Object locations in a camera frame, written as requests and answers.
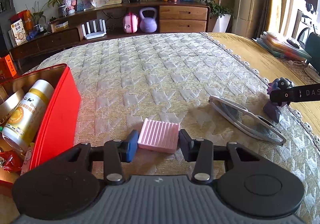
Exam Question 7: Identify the pink ridged small box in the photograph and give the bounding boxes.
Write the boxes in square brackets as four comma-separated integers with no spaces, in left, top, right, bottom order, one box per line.
[138,119,180,154]

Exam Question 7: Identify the round gold tin lid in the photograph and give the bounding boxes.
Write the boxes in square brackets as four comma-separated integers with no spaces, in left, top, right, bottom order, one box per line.
[0,89,24,125]

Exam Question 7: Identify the black mini fridge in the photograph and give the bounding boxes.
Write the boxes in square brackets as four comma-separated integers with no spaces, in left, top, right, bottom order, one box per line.
[0,0,16,56]

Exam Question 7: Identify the wooden tv console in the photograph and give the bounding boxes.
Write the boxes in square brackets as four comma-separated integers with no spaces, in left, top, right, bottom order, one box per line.
[9,1,210,63]

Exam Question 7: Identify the red metal tin box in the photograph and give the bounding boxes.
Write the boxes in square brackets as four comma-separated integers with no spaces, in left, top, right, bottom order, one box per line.
[0,63,82,187]

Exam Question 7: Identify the washing machine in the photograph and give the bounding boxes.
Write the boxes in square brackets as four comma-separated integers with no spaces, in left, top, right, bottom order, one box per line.
[292,10,319,49]

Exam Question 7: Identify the white frame sunglasses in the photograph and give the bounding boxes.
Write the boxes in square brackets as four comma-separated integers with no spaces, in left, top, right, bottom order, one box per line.
[208,95,286,146]

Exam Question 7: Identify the stack of colourful folders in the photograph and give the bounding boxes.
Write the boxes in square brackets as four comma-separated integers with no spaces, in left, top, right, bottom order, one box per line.
[255,32,311,61]

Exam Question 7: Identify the yellow woven table mat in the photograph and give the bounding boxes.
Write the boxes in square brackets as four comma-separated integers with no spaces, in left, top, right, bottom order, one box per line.
[210,33,319,134]

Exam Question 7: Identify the small potted green plant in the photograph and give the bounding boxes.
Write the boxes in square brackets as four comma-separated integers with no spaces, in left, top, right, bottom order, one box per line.
[47,0,67,18]

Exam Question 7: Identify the orange gift bag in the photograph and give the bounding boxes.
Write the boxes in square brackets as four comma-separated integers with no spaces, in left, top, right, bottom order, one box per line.
[0,54,18,81]

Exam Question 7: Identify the white round coaster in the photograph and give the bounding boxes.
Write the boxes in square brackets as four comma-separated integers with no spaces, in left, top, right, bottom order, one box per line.
[304,67,320,83]

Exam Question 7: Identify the purple small block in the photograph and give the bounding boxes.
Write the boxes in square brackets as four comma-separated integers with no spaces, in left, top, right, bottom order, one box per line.
[263,101,284,123]

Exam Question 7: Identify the purple kettlebell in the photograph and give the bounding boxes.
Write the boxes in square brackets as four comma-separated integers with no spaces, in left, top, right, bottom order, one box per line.
[139,7,157,33]

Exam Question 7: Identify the white wifi router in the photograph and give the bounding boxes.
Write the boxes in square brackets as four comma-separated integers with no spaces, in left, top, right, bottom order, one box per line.
[81,19,107,40]

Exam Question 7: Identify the pink small case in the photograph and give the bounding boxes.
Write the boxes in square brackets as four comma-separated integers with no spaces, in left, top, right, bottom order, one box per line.
[123,12,139,33]

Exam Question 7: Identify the white vitamin bottle yellow label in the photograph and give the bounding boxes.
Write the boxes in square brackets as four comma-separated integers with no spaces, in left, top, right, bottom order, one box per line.
[2,79,54,154]

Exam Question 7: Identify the cereal box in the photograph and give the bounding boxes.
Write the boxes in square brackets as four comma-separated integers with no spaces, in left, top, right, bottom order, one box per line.
[11,19,27,46]

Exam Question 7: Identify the purple sheep toy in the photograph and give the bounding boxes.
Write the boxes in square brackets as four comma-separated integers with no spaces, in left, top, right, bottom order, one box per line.
[267,77,295,107]

